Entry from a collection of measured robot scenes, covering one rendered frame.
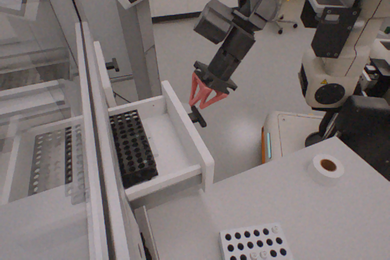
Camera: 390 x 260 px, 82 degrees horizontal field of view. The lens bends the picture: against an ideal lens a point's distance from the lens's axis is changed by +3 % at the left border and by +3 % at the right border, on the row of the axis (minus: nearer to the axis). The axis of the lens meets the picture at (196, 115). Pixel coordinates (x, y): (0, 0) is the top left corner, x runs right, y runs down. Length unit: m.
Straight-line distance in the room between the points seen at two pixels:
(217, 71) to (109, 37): 1.74
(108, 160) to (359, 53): 0.85
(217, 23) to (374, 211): 0.54
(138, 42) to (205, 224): 1.10
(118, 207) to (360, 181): 0.59
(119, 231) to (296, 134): 1.26
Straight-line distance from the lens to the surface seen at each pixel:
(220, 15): 0.48
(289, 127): 1.47
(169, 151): 0.55
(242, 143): 1.68
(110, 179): 0.34
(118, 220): 0.31
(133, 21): 1.36
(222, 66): 0.49
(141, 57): 1.44
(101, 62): 0.73
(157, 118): 0.63
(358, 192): 0.69
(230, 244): 0.50
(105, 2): 2.07
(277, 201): 0.59
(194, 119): 0.51
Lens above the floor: 1.27
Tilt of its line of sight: 43 degrees down
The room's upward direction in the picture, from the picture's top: straight up
